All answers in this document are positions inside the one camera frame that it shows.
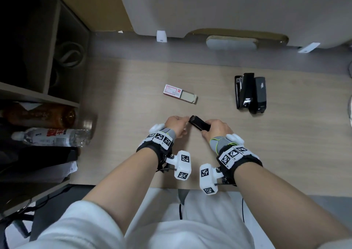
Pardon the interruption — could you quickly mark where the person's right hand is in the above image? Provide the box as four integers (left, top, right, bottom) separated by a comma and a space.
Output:
201, 119, 234, 147

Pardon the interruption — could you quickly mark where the person's left hand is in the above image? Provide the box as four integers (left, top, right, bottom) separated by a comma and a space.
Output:
164, 115, 191, 140

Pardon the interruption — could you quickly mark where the black stapler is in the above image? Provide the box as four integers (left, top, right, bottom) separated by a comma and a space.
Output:
249, 77, 267, 114
234, 72, 256, 111
188, 115, 212, 133

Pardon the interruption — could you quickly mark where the white red staples box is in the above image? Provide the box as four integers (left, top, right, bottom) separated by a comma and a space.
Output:
164, 84, 198, 104

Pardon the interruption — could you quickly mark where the person's right forearm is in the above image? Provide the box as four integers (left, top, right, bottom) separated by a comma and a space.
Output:
234, 166, 351, 249

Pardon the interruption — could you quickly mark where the person's left forearm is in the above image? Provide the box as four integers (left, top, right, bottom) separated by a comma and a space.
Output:
82, 147, 160, 235

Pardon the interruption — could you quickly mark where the person's white shirt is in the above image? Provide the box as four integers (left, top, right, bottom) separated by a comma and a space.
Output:
16, 187, 352, 249

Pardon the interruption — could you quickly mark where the grey green-edged wrist band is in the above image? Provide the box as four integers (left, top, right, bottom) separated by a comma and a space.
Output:
164, 129, 177, 148
209, 136, 233, 155

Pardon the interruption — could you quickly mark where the clear glass cup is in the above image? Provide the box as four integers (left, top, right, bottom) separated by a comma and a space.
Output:
74, 114, 97, 142

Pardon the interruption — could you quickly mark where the white plastic bag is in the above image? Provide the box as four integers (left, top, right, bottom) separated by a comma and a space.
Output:
52, 161, 78, 183

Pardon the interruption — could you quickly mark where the grey desk divider panel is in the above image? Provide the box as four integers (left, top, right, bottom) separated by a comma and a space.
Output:
115, 0, 352, 49

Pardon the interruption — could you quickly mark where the clear water bottle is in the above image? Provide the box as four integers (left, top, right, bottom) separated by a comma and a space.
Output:
11, 128, 93, 148

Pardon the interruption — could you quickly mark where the brown drink bottle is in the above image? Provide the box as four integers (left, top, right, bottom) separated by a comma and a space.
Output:
3, 103, 76, 129

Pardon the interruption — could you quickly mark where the dark open shelf unit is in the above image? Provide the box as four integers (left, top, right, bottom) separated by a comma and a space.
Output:
0, 0, 91, 216

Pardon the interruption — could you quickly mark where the white marker wrist camera rig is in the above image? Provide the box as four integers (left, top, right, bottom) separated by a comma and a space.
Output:
199, 133, 263, 196
136, 123, 191, 181

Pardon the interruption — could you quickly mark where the grey oval cable grommet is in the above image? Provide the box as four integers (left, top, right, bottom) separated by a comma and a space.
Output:
206, 35, 259, 52

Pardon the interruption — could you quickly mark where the grey coiled strap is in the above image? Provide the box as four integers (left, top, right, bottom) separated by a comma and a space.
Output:
56, 41, 84, 68

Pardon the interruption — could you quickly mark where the white cable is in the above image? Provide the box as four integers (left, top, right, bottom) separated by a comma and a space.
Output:
347, 93, 352, 129

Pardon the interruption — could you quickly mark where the black floor cable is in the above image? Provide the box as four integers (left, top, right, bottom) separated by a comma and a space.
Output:
0, 185, 91, 224

